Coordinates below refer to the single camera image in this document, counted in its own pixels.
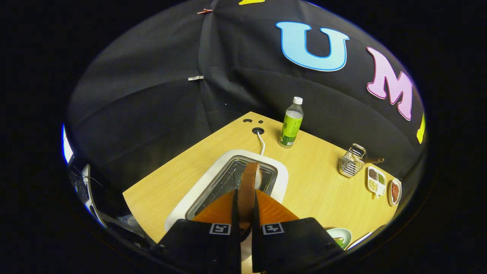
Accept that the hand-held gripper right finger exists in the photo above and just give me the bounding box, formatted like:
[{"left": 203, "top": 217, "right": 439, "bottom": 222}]
[{"left": 251, "top": 189, "right": 343, "bottom": 273}]

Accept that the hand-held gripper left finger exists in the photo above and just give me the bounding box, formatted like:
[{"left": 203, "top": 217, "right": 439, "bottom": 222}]
[{"left": 158, "top": 189, "right": 242, "bottom": 274}]

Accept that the plain bread slice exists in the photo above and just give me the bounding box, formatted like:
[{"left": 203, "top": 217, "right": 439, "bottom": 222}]
[{"left": 238, "top": 162, "right": 263, "bottom": 231}]

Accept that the white toaster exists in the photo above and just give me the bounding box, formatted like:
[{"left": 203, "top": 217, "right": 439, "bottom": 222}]
[{"left": 164, "top": 149, "right": 289, "bottom": 233}]

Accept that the pale green round plate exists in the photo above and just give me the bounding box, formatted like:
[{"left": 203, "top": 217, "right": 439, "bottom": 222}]
[{"left": 326, "top": 228, "right": 352, "bottom": 250}]

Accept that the green label plastic bottle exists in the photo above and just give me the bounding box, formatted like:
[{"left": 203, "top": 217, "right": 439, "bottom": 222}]
[{"left": 279, "top": 96, "right": 304, "bottom": 148}]

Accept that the white square plate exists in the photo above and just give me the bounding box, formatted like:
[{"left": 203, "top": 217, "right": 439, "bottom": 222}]
[{"left": 348, "top": 231, "right": 373, "bottom": 250}]

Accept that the white divided bean dish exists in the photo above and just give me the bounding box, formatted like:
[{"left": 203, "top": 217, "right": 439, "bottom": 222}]
[{"left": 367, "top": 166, "right": 387, "bottom": 198}]

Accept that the white oval steak plate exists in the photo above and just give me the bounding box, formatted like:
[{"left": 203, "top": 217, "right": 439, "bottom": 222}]
[{"left": 387, "top": 178, "right": 402, "bottom": 207}]

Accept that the black backdrop cloth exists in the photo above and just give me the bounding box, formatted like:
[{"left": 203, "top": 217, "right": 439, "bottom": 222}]
[{"left": 65, "top": 0, "right": 427, "bottom": 198}]

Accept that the wire utensil holder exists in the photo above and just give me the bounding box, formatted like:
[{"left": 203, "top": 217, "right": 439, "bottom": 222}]
[{"left": 338, "top": 143, "right": 367, "bottom": 178}]

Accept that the white curved frame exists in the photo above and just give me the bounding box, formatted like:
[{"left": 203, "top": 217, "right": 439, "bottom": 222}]
[{"left": 81, "top": 164, "right": 109, "bottom": 229}]

